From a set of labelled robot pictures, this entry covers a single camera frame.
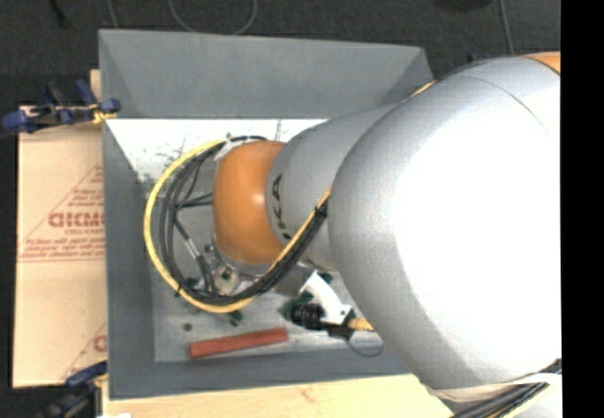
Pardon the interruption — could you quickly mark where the grey metal bin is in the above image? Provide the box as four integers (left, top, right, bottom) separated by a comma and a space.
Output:
97, 27, 435, 401

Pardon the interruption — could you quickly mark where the red-brown flat block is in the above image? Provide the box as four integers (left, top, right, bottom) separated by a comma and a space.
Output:
188, 326, 290, 359

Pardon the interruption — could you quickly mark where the black cylinder on white bracket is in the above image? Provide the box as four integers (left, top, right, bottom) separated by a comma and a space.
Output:
288, 269, 375, 342

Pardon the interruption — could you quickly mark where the brown cardboard board red print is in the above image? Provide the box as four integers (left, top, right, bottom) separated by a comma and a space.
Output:
11, 122, 109, 389

